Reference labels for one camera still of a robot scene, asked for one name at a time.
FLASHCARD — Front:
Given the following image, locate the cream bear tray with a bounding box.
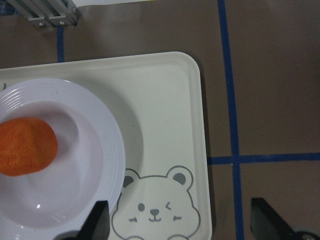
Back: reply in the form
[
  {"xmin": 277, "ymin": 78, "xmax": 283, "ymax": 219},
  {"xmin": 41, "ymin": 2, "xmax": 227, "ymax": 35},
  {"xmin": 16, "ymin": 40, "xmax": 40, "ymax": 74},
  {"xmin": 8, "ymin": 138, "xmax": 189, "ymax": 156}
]
[{"xmin": 0, "ymin": 52, "xmax": 212, "ymax": 240}]

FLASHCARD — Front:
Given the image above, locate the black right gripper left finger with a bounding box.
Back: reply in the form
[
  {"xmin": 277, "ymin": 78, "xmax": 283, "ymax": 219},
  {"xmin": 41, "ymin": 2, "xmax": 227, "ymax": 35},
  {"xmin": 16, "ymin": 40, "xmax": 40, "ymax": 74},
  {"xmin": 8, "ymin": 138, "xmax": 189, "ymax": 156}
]
[{"xmin": 76, "ymin": 200, "xmax": 110, "ymax": 240}]

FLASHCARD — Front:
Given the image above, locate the aluminium frame post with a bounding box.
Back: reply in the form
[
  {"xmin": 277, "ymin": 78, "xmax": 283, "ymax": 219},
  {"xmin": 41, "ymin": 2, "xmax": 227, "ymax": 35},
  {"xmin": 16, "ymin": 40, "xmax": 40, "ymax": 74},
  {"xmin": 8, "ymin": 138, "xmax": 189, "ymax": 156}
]
[{"xmin": 9, "ymin": 0, "xmax": 78, "ymax": 28}]

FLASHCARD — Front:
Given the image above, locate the white round plate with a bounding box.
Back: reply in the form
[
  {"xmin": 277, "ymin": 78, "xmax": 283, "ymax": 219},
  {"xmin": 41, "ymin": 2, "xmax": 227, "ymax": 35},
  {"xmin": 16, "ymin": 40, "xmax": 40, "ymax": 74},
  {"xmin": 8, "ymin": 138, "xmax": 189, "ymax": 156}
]
[{"xmin": 0, "ymin": 78, "xmax": 126, "ymax": 240}]

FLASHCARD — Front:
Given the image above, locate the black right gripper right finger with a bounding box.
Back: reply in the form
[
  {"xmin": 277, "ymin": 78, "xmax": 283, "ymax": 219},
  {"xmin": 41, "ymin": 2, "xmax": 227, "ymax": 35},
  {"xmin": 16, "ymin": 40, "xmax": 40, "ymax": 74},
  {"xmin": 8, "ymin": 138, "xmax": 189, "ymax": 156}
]
[{"xmin": 250, "ymin": 197, "xmax": 294, "ymax": 240}]

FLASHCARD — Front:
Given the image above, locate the orange fruit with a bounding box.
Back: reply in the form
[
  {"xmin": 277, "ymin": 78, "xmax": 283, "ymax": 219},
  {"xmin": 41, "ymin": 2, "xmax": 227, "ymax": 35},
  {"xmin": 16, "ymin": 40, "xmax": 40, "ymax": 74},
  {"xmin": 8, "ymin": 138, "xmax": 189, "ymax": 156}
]
[{"xmin": 0, "ymin": 117, "xmax": 58, "ymax": 177}]

